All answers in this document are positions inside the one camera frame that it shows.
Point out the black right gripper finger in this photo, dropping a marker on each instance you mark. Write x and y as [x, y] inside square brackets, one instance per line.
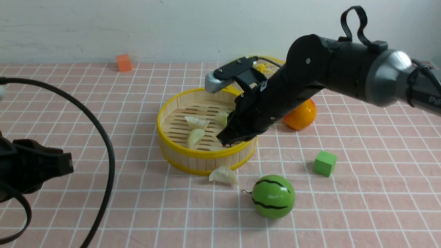
[232, 135]

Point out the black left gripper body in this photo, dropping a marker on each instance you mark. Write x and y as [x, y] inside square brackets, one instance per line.
[25, 164]

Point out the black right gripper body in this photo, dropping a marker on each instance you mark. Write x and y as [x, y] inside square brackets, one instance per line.
[287, 88]

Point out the greenish dumpling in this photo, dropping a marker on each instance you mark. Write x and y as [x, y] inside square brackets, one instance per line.
[194, 137]
[221, 119]

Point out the white dumpling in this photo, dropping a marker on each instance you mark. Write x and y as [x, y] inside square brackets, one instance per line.
[224, 175]
[196, 123]

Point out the bamboo steamer tray yellow rim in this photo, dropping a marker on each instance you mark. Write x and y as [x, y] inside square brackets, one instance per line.
[187, 126]

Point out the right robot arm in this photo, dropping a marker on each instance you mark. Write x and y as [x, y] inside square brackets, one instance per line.
[352, 65]

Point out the bamboo steamer lid yellow rim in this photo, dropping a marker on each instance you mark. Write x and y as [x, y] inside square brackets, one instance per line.
[268, 66]

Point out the orange toy pear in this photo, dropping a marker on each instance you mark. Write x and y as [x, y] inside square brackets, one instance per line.
[301, 117]

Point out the green toy watermelon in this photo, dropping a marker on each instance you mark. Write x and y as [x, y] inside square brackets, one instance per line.
[273, 196]

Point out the green cube block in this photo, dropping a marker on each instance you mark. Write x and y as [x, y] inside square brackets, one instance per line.
[325, 163]

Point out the orange cube block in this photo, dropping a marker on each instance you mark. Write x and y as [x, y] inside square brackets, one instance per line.
[124, 63]

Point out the pink checkered tablecloth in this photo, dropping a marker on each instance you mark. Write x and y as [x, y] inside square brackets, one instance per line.
[384, 191]

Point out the right wrist camera grey black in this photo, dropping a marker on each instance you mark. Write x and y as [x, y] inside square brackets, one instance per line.
[240, 71]

